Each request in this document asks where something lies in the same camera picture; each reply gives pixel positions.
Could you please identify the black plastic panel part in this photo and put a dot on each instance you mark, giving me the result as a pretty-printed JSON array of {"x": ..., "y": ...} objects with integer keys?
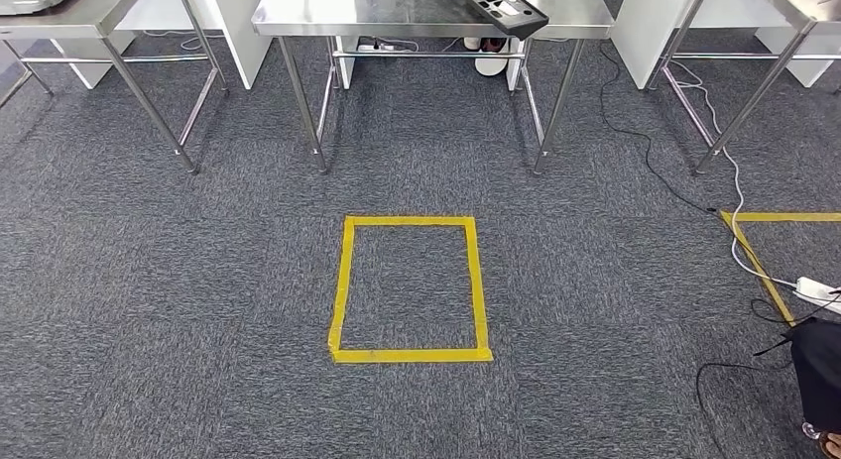
[{"x": 525, "y": 24}]

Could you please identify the steel workbench table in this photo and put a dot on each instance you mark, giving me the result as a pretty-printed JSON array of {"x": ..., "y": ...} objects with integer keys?
[
  {"x": 394, "y": 9},
  {"x": 788, "y": 3},
  {"x": 98, "y": 9}
]

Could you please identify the yellow floor tape square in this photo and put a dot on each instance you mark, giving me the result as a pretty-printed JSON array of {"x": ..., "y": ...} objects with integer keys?
[
  {"x": 410, "y": 355},
  {"x": 788, "y": 216}
]

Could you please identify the white shoe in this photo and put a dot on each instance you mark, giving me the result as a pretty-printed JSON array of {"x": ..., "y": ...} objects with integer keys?
[
  {"x": 491, "y": 65},
  {"x": 471, "y": 43}
]

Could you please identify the white power strip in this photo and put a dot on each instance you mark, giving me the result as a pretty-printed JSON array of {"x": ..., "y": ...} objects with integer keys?
[
  {"x": 818, "y": 292},
  {"x": 378, "y": 47}
]

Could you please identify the white partition panel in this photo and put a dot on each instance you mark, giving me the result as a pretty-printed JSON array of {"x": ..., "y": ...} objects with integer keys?
[
  {"x": 236, "y": 35},
  {"x": 650, "y": 29}
]

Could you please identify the person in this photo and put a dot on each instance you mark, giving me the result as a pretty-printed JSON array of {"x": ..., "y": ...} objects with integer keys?
[{"x": 818, "y": 370}]

